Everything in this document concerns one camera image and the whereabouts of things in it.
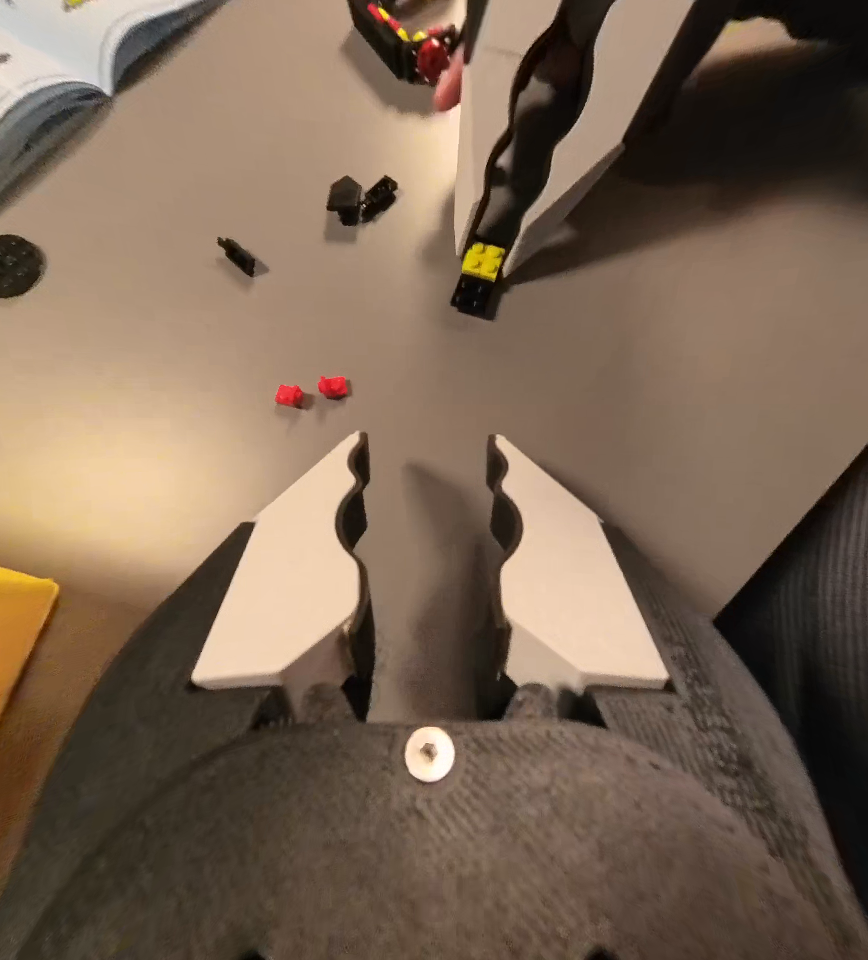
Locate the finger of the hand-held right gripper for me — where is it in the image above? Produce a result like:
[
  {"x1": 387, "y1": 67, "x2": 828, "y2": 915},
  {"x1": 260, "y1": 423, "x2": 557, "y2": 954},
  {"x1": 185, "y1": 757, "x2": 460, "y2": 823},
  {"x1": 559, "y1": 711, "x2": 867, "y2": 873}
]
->
[
  {"x1": 505, "y1": 0, "x2": 697, "y2": 275},
  {"x1": 452, "y1": 0, "x2": 567, "y2": 260}
]

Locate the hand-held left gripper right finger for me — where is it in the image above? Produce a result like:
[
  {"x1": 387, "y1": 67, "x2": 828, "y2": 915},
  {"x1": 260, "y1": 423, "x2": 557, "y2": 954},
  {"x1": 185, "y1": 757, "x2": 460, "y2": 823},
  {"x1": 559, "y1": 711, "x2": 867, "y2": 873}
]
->
[{"x1": 485, "y1": 433, "x2": 671, "y2": 695}]

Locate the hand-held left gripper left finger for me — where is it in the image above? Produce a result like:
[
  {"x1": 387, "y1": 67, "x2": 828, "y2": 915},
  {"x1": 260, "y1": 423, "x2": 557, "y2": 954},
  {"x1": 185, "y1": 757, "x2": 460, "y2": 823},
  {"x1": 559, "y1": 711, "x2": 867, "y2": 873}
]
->
[{"x1": 191, "y1": 431, "x2": 373, "y2": 720}]

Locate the red yellow black brick model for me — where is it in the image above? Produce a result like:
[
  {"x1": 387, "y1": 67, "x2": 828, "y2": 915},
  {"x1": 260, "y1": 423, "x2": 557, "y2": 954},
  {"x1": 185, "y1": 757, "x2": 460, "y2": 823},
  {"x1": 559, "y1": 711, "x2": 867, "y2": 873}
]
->
[{"x1": 347, "y1": 0, "x2": 466, "y2": 85}]

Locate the black brick block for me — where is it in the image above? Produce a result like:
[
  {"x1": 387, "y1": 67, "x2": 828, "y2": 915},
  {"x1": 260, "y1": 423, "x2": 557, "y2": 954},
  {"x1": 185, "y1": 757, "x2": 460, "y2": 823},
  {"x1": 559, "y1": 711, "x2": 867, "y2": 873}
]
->
[{"x1": 449, "y1": 240, "x2": 508, "y2": 320}]

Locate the person's right forearm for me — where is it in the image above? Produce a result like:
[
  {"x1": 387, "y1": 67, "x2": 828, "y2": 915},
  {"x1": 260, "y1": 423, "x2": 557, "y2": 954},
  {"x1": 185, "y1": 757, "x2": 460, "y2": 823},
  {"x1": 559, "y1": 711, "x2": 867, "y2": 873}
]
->
[{"x1": 734, "y1": 0, "x2": 868, "y2": 54}]

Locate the person's right hand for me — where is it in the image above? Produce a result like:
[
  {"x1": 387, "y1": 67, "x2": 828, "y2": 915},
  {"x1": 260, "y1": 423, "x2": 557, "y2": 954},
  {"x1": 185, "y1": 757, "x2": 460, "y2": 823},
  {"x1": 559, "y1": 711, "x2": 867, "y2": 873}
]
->
[{"x1": 434, "y1": 60, "x2": 466, "y2": 114}]

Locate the small dark clip brick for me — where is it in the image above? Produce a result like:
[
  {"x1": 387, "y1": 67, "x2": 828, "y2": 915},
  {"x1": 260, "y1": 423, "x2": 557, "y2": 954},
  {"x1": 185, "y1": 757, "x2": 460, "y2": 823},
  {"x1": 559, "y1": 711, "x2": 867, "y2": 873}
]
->
[{"x1": 360, "y1": 175, "x2": 399, "y2": 223}]

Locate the black clip brick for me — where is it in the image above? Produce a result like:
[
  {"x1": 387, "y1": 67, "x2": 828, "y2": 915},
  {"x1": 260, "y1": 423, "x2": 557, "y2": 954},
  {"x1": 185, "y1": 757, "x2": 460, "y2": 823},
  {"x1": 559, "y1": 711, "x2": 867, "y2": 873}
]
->
[{"x1": 215, "y1": 236, "x2": 258, "y2": 279}]

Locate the black round studded disc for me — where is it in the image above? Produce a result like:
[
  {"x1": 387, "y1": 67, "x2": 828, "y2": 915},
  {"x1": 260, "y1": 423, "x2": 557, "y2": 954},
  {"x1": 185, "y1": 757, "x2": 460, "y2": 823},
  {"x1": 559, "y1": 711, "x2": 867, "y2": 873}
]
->
[{"x1": 0, "y1": 234, "x2": 47, "y2": 300}]

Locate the open instruction booklet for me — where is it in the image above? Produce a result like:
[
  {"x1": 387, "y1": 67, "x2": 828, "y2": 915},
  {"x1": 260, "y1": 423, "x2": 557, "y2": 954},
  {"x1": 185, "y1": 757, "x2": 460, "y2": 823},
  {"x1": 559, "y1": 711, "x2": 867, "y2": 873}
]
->
[{"x1": 0, "y1": 0, "x2": 210, "y2": 226}]

